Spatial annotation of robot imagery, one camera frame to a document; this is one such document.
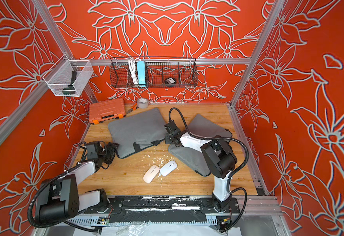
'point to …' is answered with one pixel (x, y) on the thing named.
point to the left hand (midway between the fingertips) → (118, 147)
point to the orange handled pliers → (133, 107)
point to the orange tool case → (106, 110)
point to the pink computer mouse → (151, 173)
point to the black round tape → (170, 81)
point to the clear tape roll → (142, 103)
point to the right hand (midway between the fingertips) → (168, 135)
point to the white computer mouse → (167, 167)
